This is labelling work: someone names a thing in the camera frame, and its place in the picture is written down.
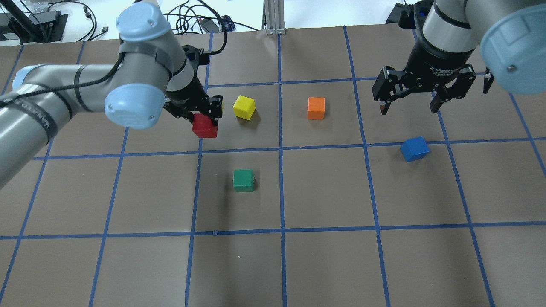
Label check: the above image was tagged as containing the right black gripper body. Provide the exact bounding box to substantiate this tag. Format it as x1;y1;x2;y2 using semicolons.
372;43;476;102

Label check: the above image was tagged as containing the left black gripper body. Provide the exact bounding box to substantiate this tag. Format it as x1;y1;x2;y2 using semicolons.
164;76;224;122

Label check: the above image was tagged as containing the red wooden block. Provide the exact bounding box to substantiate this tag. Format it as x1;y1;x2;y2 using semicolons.
192;113;217;138

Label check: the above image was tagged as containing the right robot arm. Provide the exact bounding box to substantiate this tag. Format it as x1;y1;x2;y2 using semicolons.
372;0;546;115

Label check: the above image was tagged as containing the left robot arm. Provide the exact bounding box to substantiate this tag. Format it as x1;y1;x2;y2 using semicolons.
0;0;224;187

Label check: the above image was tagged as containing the blue wooden block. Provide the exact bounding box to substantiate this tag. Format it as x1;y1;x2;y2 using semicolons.
400;136;430;162

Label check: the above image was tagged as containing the yellow wooden block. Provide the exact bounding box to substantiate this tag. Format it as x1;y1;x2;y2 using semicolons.
232;95;256;121

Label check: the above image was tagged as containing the orange wooden block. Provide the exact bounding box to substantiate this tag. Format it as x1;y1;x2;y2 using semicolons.
307;97;326;120

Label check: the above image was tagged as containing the green wooden block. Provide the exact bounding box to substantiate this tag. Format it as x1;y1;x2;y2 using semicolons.
232;169;254;192

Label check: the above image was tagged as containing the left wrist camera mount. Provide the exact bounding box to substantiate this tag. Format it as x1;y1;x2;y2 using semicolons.
182;45;212;70

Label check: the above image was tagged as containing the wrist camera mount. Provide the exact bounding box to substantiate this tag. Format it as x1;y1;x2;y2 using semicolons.
182;45;212;70
385;0;432;29

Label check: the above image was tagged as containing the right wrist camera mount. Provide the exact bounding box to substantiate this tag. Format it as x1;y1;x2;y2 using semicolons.
385;0;432;29

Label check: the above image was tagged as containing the aluminium frame post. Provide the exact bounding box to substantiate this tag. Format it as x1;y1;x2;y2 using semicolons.
262;0;286;35

